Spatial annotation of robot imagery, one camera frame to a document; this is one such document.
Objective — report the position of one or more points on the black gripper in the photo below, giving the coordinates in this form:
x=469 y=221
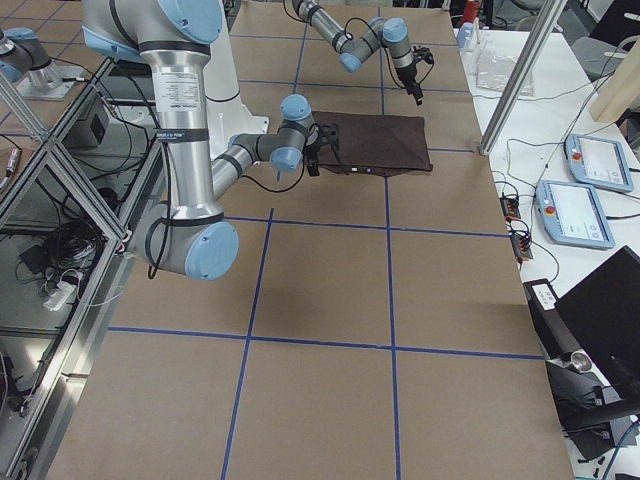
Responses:
x=313 y=154
x=407 y=75

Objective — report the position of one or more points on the dark brown t-shirt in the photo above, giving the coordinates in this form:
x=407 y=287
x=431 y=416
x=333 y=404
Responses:
x=381 y=145

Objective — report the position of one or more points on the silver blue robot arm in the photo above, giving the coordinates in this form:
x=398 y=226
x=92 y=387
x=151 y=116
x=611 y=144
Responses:
x=188 y=234
x=359 y=40

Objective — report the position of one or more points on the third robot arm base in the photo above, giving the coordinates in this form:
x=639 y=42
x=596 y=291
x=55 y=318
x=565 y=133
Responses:
x=25 y=61

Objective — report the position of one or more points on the clear plastic bag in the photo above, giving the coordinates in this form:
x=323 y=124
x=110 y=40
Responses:
x=493 y=70

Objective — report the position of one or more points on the red cylinder bottle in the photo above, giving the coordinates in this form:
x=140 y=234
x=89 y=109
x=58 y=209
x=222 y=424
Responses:
x=471 y=11

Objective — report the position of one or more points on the orange black connector module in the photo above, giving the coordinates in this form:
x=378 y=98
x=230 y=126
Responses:
x=510 y=207

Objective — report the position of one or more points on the far blue teach pendant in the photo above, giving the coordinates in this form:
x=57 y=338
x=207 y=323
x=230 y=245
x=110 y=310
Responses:
x=598 y=162

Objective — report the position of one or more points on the blue teach pendant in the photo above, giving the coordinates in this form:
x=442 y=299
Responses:
x=572 y=215
x=598 y=162

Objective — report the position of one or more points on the near blue teach pendant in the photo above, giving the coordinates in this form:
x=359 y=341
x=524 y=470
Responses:
x=572 y=215

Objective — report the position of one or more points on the white power strip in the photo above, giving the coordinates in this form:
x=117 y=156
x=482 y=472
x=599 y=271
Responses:
x=59 y=296

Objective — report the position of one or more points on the black laptop computer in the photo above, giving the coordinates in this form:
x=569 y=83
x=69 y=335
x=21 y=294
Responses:
x=602 y=314

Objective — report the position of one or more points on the black labelled box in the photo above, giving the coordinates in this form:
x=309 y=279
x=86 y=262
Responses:
x=557 y=340

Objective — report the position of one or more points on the aluminium vertical post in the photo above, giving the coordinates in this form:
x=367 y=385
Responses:
x=536 y=40

